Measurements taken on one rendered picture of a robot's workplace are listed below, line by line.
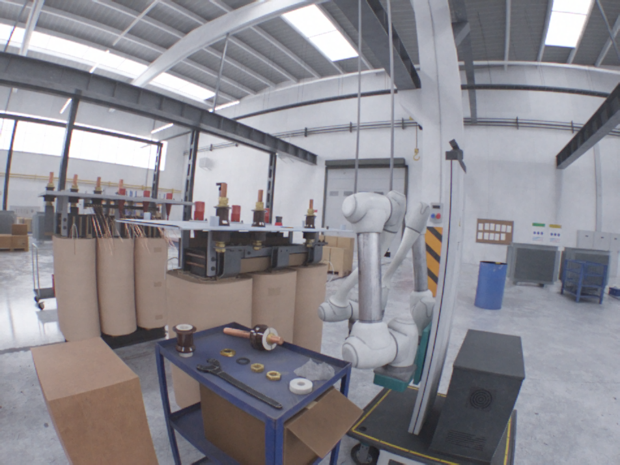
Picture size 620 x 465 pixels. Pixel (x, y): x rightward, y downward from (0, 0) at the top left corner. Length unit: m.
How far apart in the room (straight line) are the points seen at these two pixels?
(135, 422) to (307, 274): 1.57
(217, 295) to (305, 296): 0.87
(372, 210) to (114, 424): 1.21
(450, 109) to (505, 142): 8.70
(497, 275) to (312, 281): 4.37
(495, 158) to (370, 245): 14.05
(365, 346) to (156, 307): 2.44
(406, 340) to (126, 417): 1.12
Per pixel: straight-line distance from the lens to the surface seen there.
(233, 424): 1.10
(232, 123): 12.50
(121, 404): 0.98
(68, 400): 0.92
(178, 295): 1.62
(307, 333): 2.28
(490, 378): 1.39
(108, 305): 3.04
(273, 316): 1.86
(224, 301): 1.51
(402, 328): 1.34
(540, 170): 15.33
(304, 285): 2.15
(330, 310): 1.44
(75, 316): 2.93
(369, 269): 1.21
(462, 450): 1.61
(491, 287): 5.96
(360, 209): 1.18
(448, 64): 7.46
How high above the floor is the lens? 1.41
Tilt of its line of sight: 2 degrees down
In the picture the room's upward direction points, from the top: 4 degrees clockwise
